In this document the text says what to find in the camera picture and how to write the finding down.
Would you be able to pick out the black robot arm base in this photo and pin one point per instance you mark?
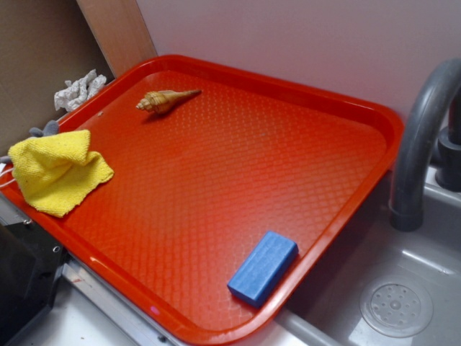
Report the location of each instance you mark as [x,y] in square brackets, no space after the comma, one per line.
[31,266]

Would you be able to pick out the yellow microfiber cloth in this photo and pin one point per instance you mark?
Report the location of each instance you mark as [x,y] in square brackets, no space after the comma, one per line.
[56,173]

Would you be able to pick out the red plastic tray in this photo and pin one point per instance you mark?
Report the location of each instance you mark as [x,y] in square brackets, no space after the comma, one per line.
[196,189]

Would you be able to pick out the blue rectangular block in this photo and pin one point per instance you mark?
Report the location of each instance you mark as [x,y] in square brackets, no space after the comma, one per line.
[261,271]

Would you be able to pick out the tan spiral seashell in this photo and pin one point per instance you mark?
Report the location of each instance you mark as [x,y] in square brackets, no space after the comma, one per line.
[162,102]

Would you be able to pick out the crumpled white paper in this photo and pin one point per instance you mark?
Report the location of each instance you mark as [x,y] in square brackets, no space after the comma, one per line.
[80,91]

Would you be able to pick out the wooden board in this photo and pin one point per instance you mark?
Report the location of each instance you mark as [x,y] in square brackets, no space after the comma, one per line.
[120,31]

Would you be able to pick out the grey plush toy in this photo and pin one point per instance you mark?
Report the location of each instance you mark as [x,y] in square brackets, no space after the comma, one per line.
[51,128]

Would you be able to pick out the grey plastic sink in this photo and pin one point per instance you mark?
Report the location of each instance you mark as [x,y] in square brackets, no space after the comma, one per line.
[378,286]

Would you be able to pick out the grey curved faucet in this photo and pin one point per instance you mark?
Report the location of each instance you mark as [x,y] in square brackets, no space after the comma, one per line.
[428,116]

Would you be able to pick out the black faucet handle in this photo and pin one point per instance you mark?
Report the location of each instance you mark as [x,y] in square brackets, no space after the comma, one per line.
[448,175]

